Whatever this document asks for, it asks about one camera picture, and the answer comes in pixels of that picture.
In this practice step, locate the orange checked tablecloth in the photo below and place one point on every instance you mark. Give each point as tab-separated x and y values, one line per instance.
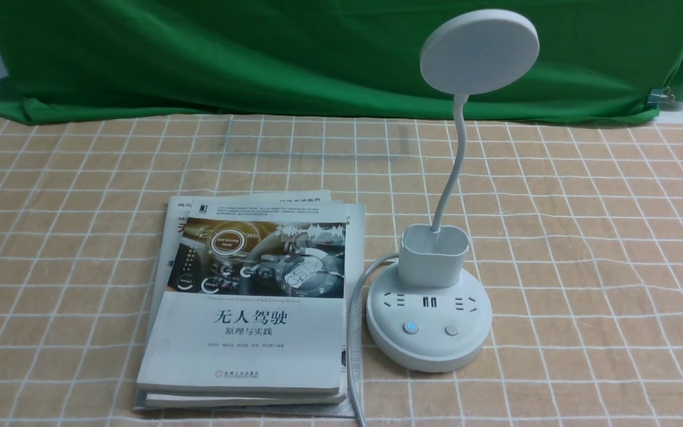
577	236

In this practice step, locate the bottom white book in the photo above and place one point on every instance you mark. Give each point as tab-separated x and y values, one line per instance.
353	270

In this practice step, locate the green backdrop cloth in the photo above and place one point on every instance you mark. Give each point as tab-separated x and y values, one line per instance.
75	61

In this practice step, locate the white desk lamp with socket base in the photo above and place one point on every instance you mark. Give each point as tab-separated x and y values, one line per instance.
426	312

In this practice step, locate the top book autonomous driving cover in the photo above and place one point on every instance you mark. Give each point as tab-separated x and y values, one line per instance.
255	302

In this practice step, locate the metal binder clip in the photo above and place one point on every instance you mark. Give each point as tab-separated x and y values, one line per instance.
658	97

